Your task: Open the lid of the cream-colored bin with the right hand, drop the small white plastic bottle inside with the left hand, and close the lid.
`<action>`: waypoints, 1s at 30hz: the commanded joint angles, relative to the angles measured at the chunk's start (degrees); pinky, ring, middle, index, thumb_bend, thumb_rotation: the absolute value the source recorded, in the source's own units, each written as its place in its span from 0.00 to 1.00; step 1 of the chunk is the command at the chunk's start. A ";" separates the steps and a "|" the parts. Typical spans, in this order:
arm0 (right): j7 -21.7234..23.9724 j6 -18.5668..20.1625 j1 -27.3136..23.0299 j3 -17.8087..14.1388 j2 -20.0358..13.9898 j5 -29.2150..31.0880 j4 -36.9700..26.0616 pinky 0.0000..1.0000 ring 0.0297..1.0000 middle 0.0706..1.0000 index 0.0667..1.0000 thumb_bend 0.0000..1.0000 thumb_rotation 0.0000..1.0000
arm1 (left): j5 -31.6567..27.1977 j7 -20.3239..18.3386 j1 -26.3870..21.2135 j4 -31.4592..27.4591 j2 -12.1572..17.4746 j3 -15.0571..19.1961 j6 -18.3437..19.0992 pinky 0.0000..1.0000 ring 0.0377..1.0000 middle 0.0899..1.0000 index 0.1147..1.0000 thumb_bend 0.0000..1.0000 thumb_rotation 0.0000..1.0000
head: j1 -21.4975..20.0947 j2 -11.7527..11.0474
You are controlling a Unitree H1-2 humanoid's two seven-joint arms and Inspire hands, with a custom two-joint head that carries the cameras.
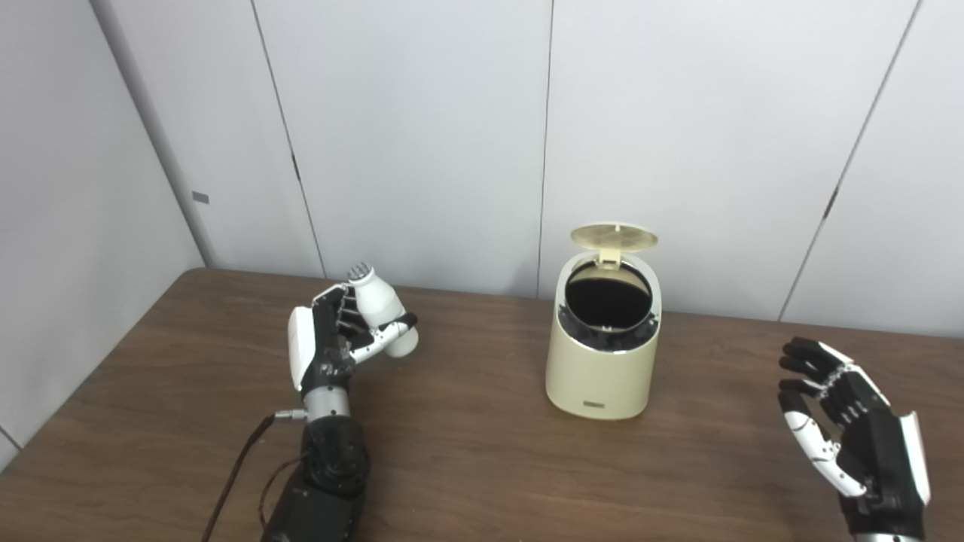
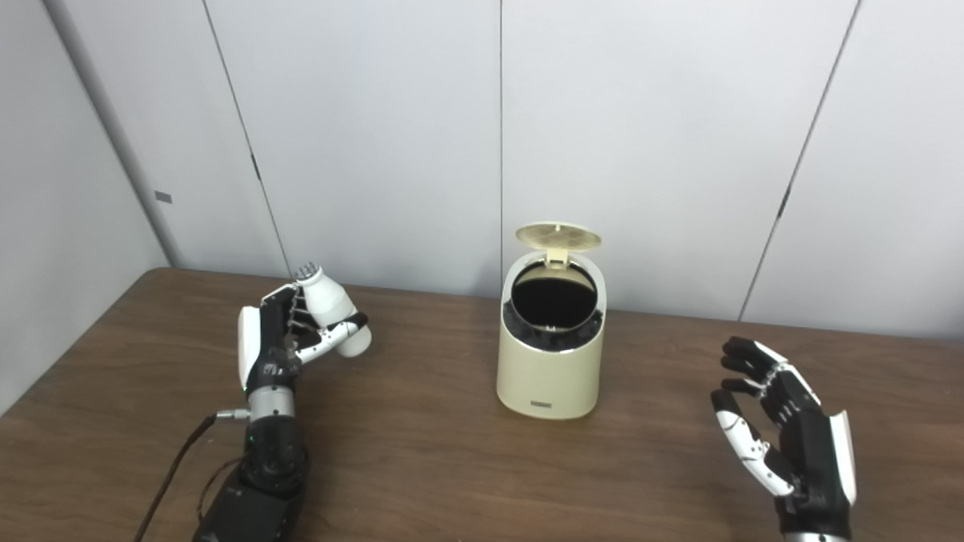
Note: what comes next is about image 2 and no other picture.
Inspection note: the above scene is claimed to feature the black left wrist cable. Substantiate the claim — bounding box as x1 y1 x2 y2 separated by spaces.
134 409 251 542

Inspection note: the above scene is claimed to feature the small white plastic bottle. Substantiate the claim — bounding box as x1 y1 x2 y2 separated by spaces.
294 262 373 358

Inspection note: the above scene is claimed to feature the cream-colored desktop bin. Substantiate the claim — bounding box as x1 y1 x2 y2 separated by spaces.
496 251 606 420

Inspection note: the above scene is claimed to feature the round cream bin lid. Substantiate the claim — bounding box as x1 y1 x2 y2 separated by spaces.
515 222 603 269

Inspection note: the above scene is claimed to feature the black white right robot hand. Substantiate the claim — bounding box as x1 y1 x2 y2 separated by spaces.
711 336 858 539

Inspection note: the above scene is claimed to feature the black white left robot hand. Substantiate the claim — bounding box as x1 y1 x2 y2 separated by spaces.
237 283 370 394

